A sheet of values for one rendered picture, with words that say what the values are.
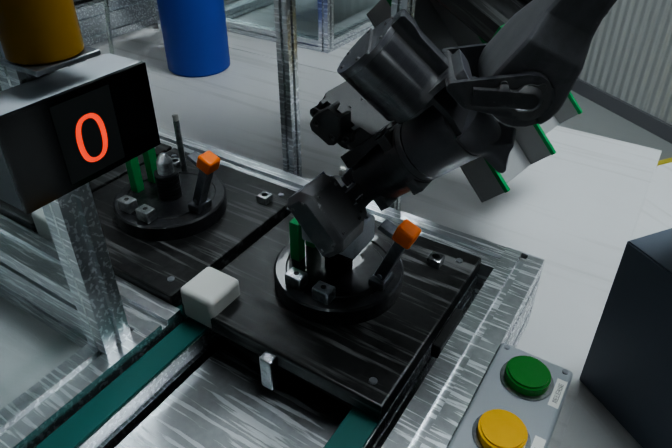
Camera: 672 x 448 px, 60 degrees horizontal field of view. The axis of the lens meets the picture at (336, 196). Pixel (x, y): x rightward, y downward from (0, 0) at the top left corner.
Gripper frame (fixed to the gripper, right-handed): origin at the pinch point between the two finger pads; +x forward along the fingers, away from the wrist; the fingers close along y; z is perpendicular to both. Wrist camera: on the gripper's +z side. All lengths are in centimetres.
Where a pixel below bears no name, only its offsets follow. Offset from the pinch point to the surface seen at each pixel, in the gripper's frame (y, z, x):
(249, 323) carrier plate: 10.5, -5.5, 10.0
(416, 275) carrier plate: -5.1, -12.9, 1.9
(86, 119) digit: 18.9, 16.2, -2.9
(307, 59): -79, 24, 59
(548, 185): -50, -24, 6
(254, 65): -68, 30, 65
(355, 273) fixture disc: 0.2, -8.2, 4.1
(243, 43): -80, 39, 75
